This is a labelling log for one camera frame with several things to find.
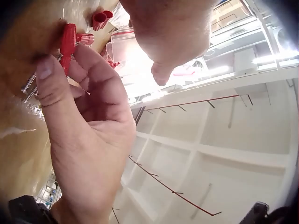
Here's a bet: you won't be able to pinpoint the red ribbed plastic T-piece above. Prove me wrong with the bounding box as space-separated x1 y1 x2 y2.
58 23 78 77

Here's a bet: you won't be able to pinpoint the red double tube plastic part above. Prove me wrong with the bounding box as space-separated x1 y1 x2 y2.
92 10 114 32

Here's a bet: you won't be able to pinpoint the person's right fingers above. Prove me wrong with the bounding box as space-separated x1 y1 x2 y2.
68 77 122 124

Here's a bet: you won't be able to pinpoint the person's right index finger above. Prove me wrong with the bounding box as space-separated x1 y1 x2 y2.
70 44 128 103

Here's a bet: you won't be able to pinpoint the white shelving unit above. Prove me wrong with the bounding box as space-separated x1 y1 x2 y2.
110 0 299 224

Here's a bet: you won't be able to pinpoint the black wrist band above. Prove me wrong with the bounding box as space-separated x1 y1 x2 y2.
9 196 59 224

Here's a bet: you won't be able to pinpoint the person's left fingers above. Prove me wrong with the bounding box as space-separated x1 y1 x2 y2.
151 59 174 87

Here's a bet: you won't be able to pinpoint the person's right thumb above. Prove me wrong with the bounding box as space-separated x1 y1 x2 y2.
35 55 80 131

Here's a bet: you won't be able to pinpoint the pile of silver screws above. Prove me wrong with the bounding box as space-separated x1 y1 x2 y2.
21 72 45 118

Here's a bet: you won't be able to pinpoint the red ribbed plastic cap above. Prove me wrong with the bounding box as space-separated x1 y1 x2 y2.
76 33 94 47

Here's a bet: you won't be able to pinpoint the clear zip bag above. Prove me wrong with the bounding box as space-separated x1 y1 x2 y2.
106 30 142 68

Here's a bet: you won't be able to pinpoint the person's left hand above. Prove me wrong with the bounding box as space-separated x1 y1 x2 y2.
119 0 214 87

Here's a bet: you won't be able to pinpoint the person's right hand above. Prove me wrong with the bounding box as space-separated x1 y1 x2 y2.
35 44 138 224

